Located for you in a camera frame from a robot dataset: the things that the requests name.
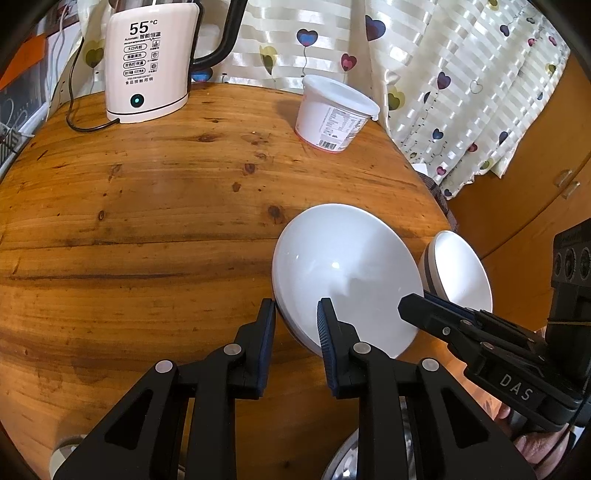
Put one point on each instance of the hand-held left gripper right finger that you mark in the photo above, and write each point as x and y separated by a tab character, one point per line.
325	350

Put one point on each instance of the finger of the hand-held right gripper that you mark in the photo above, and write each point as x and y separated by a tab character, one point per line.
450	307
434	321

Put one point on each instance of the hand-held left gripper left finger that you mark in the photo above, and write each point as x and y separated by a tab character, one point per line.
265	350

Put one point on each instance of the small white blue-striped bowl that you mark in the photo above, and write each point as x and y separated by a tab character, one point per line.
461	267

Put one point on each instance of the large white blue-striped bowl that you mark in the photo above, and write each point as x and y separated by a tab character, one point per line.
341	258

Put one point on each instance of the person's right hand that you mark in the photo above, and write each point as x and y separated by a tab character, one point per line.
545	450

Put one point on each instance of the wooden cabinet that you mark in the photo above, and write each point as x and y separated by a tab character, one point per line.
517	207

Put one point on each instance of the white plastic tub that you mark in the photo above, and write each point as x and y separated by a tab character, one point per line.
332	110

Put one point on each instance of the heart-print striped curtain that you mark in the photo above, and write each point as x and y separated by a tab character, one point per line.
438	60

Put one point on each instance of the cream electric kettle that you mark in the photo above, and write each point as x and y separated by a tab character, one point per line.
147	60

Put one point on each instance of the grey zigzag patterned box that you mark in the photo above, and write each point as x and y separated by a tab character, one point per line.
9	143

